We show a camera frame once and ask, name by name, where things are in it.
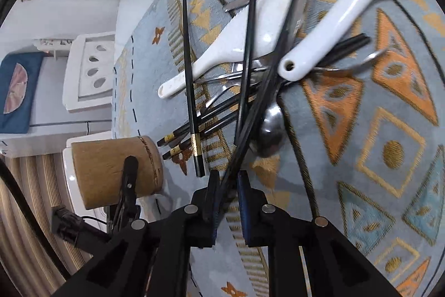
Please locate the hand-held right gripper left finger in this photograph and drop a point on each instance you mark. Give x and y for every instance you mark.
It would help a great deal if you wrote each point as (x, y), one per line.
(208, 206)

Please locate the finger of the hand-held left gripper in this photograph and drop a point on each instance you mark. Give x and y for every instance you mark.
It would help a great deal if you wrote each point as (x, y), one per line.
(129, 175)

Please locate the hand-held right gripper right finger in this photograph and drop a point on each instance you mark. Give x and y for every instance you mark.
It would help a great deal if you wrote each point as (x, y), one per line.
(245, 213)

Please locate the single black chopstick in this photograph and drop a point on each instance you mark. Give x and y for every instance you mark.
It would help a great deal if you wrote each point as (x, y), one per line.
(226, 184)

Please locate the bamboo utensil holder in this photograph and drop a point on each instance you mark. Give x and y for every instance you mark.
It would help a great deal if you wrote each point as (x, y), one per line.
(100, 171)

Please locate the bundle of black chopsticks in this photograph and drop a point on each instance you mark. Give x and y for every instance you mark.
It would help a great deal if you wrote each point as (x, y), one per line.
(195, 147)

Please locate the striped brown curtain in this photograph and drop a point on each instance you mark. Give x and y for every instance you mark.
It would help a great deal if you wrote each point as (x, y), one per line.
(31, 185)

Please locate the grey refrigerator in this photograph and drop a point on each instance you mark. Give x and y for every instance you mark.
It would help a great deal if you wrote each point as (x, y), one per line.
(52, 140)

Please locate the patterned blue table mat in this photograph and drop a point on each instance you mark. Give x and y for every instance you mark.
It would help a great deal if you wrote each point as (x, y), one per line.
(347, 178)

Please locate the blue refrigerator cover cloth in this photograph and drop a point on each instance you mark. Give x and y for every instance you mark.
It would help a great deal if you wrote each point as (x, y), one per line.
(21, 74)

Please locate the white shelf rack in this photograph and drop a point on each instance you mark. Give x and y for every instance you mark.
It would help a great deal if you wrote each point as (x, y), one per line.
(52, 43)

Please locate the white rice paddle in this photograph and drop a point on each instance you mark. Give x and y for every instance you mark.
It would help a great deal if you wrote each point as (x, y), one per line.
(333, 22)
(271, 25)

